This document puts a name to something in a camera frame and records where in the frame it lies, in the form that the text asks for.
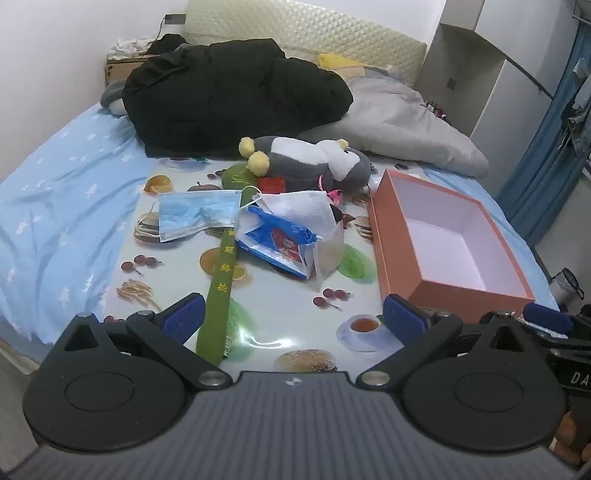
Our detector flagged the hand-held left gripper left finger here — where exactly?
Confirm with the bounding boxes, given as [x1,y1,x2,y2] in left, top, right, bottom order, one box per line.
[54,293,234,394]

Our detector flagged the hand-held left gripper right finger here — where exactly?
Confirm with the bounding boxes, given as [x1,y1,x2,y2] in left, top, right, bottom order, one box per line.
[355,294,536,394]

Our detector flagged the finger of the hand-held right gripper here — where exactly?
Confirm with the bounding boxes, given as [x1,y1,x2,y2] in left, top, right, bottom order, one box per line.
[522,302,591,354]

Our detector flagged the orange cardboard box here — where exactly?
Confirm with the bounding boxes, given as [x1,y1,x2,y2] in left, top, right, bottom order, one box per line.
[368,168,536,324]

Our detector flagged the blue face mask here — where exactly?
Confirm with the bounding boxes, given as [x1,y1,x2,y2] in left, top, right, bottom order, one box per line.
[158,186,259,243]

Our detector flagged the blue printed plastic bag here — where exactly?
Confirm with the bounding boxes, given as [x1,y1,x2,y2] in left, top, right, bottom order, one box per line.
[235,204,346,289]

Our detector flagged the white paper tissue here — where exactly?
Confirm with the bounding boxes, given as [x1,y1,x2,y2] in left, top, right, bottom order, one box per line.
[252,191,340,236]

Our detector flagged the person's right hand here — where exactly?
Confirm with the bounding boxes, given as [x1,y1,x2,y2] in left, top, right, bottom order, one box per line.
[555,406,587,468]

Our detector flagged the small waste bin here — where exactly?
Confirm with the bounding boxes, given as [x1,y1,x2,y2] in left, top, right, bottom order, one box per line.
[549,268,578,305]

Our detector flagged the green plush massage stick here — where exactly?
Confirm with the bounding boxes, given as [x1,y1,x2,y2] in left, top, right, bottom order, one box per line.
[196,164,257,365]

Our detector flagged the fruit printed mat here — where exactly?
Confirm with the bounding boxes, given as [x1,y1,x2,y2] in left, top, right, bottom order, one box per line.
[104,154,462,374]

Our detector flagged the blue curtain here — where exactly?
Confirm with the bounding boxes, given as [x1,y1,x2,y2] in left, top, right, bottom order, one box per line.
[496,23,591,247]

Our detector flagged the grey penguin plush toy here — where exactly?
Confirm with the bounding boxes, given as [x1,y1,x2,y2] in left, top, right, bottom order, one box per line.
[239,136,374,193]

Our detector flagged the hanging denim clothes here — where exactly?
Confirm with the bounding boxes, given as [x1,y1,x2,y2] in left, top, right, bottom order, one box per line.
[561,60,591,158]

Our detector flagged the grey cushion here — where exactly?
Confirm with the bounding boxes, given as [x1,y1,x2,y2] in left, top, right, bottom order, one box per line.
[100,79,130,116]

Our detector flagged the black padded jacket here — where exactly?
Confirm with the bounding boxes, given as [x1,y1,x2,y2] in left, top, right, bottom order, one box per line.
[122,38,354,158]

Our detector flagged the white wardrobe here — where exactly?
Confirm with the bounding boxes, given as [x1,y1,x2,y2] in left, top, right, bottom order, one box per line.
[416,0,583,185]

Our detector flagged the brown cardboard carton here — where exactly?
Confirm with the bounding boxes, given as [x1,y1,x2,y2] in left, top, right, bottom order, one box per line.
[105,54,158,86]

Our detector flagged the yellow pillow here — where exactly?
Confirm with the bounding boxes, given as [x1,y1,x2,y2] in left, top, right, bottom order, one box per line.
[318,53,370,77]

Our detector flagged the white crumpled clothes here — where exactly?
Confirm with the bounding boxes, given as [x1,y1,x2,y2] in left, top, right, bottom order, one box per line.
[110,38,153,60]

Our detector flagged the cream quilted headboard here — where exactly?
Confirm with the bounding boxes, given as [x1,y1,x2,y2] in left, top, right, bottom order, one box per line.
[182,0,428,88]

